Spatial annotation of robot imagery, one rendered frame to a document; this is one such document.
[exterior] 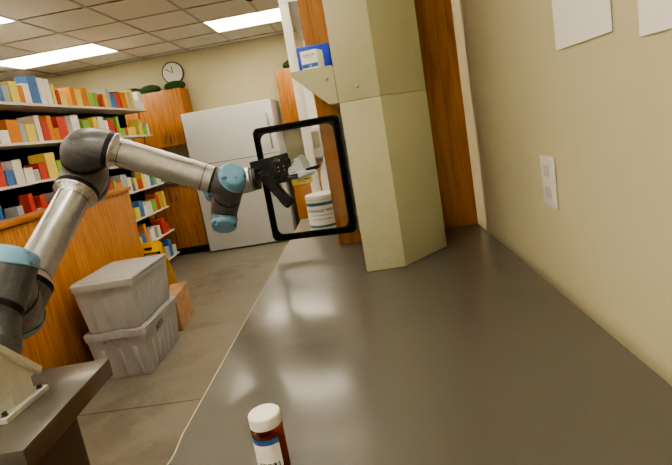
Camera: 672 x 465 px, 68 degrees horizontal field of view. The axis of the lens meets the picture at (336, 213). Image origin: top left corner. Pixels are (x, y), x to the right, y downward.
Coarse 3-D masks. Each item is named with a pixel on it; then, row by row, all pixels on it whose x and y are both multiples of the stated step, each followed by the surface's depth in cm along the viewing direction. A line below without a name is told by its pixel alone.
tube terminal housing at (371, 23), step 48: (336, 0) 128; (384, 0) 132; (336, 48) 130; (384, 48) 132; (384, 96) 133; (384, 144) 134; (432, 144) 147; (384, 192) 136; (432, 192) 147; (384, 240) 138; (432, 240) 147
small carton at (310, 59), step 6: (300, 54) 140; (306, 54) 139; (312, 54) 138; (318, 54) 139; (306, 60) 139; (312, 60) 139; (318, 60) 139; (306, 66) 140; (312, 66) 139; (318, 66) 139
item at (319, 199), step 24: (264, 144) 170; (288, 144) 169; (312, 144) 167; (336, 168) 167; (288, 192) 172; (312, 192) 170; (336, 192) 169; (288, 216) 174; (312, 216) 172; (336, 216) 170
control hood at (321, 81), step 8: (296, 72) 132; (304, 72) 131; (312, 72) 131; (320, 72) 131; (328, 72) 131; (296, 80) 132; (304, 80) 131; (312, 80) 131; (320, 80) 131; (328, 80) 131; (312, 88) 132; (320, 88) 132; (328, 88) 132; (336, 88) 132; (320, 96) 132; (328, 96) 132; (336, 96) 132; (336, 104) 137
